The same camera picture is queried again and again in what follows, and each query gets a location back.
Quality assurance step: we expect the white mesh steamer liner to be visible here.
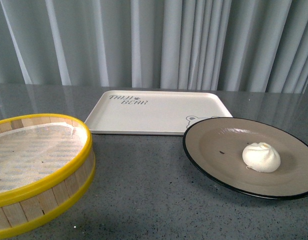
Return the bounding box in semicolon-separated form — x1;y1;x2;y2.
0;122;87;193

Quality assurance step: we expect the grey pleated curtain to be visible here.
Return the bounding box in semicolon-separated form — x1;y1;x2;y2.
0;0;308;94

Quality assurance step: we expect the yellow rimmed bamboo steamer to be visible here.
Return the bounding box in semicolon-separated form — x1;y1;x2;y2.
0;113;96;240

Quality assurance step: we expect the white steamed bun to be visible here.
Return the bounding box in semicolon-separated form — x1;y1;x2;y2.
242;142;281;173

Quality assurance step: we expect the grey plate with black rim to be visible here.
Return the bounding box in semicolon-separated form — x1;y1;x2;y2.
183;117;308;200

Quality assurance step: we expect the white bear print tray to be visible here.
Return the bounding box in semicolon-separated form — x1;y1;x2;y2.
85;90;231;136

